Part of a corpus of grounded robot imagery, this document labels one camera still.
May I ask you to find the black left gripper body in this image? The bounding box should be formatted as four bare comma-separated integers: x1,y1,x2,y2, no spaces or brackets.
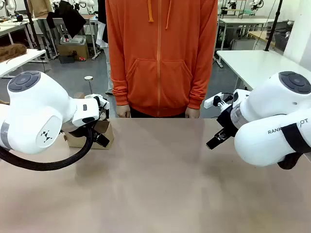
62,119,103,140

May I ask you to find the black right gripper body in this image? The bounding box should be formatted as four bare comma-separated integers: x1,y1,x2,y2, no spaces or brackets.
216,105,240,137

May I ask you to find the brown cardboard cup carrier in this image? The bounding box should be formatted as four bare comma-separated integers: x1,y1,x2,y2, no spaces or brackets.
63,118,115,150

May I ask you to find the person's right hand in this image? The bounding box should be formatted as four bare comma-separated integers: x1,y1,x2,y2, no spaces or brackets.
116,104,132,118

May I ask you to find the person's left hand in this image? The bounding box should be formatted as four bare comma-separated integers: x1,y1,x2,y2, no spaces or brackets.
185,106,201,119

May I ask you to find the round top metal stand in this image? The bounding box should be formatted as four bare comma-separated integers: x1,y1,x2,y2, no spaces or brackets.
84,76,94,96

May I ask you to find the brown cardboard box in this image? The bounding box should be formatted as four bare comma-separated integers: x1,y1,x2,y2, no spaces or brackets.
57,43,89,60

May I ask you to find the white table with brown fur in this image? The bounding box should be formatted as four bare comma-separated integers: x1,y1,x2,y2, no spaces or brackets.
0,49,47,79

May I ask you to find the person in orange hoodie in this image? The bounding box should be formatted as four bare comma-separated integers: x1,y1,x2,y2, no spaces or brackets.
104,0,219,118

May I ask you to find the clear plastic storage bin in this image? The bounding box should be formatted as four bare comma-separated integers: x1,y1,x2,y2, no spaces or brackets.
60,34,87,46

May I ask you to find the black mesh basket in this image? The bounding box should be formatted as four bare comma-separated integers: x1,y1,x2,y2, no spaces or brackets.
274,28,292,49

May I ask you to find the brown furry cloth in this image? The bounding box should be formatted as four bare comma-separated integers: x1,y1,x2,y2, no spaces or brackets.
0,43,28,63

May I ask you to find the black tripod pole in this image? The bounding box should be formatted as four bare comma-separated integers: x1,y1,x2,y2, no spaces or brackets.
264,0,284,52

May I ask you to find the black hanging cloth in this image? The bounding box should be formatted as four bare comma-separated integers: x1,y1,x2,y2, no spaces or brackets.
46,0,87,39

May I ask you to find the black slanted stand pole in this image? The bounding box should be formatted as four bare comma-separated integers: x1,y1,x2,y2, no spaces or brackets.
23,0,43,51

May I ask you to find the person in brown top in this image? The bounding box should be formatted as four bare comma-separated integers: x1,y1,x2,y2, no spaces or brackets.
27,0,53,47

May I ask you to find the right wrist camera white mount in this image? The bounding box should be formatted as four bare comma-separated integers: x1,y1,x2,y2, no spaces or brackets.
204,92,234,109

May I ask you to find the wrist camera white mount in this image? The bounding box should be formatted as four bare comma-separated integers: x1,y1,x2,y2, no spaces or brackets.
84,94,110,110
204,92,234,109

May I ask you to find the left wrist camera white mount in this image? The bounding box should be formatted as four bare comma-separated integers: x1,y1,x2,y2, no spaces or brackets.
84,94,110,110

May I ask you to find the black left cable sleeve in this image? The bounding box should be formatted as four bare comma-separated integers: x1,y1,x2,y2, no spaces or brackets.
0,126,94,171

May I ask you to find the black cable sleeve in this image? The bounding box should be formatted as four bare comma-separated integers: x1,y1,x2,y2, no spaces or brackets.
0,126,94,171
276,123,311,170

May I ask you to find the black right cable sleeve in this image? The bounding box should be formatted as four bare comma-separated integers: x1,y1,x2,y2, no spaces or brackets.
276,123,311,170

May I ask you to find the white table with grey frame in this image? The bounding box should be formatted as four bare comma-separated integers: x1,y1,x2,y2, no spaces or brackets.
218,16,268,50

